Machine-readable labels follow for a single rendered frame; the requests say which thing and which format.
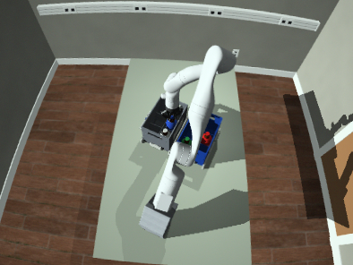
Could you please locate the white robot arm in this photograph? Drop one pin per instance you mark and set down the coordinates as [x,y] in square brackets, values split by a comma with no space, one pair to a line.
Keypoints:
[218,60]

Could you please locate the blue divided crate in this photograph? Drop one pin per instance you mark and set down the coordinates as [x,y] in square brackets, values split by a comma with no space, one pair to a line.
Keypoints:
[212,127]

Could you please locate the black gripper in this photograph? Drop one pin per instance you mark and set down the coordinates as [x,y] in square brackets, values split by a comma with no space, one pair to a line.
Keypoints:
[169,112]

